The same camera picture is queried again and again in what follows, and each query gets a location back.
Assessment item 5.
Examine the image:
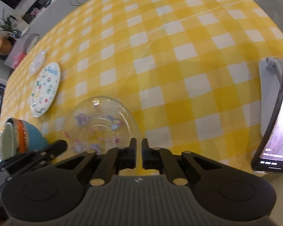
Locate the pink plastic storage box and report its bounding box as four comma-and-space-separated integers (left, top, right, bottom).
13, 52, 25, 67

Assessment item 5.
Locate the green ceramic bowl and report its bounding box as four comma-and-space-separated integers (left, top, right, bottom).
1, 119, 17, 162

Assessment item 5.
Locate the green plant in blue vase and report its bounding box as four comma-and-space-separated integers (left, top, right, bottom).
0, 8, 23, 39

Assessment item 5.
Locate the small white fruit-print plate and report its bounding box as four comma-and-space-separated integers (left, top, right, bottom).
29, 50, 47, 76

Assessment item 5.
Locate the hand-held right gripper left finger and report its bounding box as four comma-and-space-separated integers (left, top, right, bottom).
54, 138, 138, 186

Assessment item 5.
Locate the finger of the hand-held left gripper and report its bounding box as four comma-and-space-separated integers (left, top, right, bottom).
0, 140, 68, 177
6, 157, 55, 183

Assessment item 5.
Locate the clear glass patterned plate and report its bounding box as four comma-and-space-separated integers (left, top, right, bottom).
62, 96, 142, 156

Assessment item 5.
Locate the pink photo card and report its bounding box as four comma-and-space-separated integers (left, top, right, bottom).
29, 7, 42, 17

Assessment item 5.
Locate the white plate with fruit drawings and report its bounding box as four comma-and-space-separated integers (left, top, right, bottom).
29, 62, 61, 117

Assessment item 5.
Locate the grey round stool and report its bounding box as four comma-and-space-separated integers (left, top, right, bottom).
26, 33, 40, 54

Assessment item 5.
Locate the gold round vase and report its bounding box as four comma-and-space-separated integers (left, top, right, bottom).
0, 38, 13, 55

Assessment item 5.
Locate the blue steel-lined bowl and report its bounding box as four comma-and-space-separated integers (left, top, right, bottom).
21, 120, 49, 152

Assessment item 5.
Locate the white drawing card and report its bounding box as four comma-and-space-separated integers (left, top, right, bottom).
14, 17, 30, 34

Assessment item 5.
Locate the black smartphone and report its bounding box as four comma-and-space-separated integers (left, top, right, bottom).
251, 16, 283, 174

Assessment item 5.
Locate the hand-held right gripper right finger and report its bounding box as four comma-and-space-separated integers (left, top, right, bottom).
141, 138, 223, 186

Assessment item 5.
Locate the orange steel-lined bowl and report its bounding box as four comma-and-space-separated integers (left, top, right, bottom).
12, 119, 29, 153

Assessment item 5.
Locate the white marble television console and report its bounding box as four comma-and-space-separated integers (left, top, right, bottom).
3, 0, 85, 70

